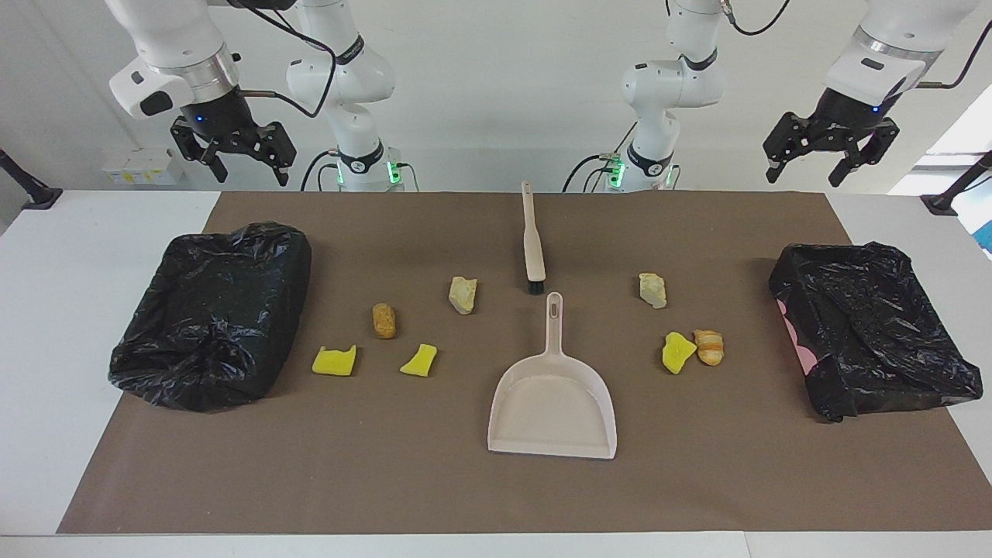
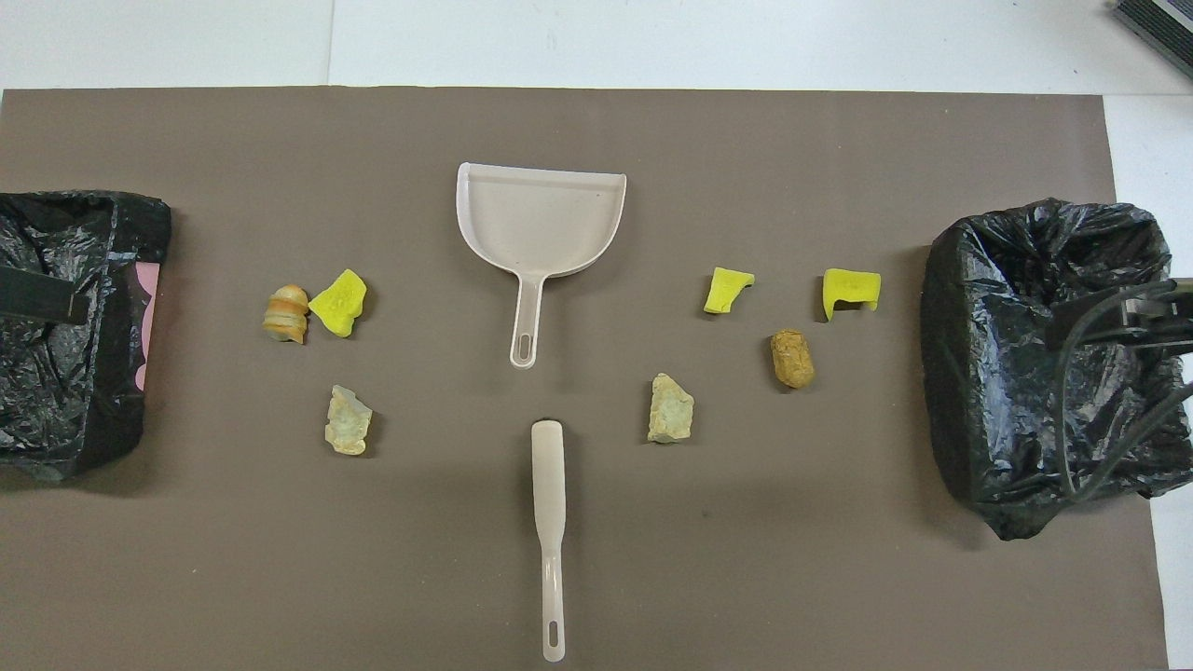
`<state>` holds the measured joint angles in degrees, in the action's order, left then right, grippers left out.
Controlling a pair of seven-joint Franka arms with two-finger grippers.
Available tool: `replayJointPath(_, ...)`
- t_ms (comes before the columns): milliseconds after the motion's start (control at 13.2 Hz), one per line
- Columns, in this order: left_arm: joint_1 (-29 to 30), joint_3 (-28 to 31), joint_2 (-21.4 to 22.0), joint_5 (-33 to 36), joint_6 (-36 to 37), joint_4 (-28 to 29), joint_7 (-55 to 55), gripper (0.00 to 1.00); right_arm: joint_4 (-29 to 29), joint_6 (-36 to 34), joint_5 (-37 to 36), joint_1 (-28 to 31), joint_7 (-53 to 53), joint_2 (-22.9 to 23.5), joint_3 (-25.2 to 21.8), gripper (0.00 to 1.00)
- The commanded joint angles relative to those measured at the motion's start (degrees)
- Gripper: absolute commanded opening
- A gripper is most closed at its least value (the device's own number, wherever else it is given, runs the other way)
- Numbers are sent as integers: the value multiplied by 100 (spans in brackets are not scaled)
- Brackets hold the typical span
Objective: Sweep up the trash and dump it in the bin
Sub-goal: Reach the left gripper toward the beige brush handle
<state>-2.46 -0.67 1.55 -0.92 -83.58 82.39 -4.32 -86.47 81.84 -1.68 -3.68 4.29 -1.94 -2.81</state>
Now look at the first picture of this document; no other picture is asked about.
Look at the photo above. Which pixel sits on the black bag bin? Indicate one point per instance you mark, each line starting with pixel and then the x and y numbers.
pixel 868 325
pixel 209 310

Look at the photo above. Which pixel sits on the beige hand brush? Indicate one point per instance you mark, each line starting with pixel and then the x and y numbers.
pixel 533 240

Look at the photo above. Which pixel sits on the yellow sponge piece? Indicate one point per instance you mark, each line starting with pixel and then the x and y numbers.
pixel 677 353
pixel 419 362
pixel 334 363

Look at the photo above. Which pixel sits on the right black bag bin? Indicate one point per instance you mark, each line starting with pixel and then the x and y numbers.
pixel 868 325

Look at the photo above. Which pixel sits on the blue object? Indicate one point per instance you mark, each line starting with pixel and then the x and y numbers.
pixel 986 236

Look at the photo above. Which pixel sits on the brown table mat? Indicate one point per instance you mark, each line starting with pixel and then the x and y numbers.
pixel 496 480

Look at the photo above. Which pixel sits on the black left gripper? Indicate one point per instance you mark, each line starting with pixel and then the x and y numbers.
pixel 849 120

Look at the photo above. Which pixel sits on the beige bread chunk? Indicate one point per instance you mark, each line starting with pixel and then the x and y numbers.
pixel 463 295
pixel 652 291

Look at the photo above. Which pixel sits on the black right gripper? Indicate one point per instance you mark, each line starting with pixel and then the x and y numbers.
pixel 221 116

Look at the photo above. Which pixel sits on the orange striped croissant toy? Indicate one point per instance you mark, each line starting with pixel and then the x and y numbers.
pixel 710 347

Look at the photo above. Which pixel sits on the left black bag bin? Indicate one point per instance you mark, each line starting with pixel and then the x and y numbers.
pixel 209 310

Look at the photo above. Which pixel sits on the pink plastic bin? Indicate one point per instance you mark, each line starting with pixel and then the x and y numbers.
pixel 798 337

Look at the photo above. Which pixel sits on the beige plastic dustpan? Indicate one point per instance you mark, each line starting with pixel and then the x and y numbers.
pixel 552 403

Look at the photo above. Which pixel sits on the white wall socket box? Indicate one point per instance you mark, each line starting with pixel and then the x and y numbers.
pixel 139 167

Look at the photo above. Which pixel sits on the black camera stand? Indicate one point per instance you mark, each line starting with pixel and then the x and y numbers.
pixel 35 194
pixel 942 203

